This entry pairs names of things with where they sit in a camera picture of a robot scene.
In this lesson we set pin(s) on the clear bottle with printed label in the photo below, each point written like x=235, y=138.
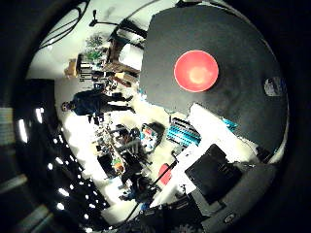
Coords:
x=273, y=86

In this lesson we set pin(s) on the teal and black rack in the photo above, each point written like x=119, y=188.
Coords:
x=183, y=132

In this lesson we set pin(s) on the cluttered workbench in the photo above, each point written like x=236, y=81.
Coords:
x=111, y=149

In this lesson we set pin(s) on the red box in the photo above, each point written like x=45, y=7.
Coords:
x=165, y=174

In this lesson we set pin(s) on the red plastic bowl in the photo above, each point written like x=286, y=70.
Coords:
x=196, y=71

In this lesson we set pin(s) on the wooden shelf unit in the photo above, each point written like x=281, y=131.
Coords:
x=121, y=58

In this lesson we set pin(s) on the person in dark clothes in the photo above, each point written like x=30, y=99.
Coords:
x=89, y=103

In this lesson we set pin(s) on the black tripod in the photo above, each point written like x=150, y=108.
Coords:
x=142, y=189

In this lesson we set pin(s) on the green plant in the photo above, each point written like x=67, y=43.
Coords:
x=94, y=48

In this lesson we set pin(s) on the cardboard box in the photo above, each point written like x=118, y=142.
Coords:
x=71, y=68

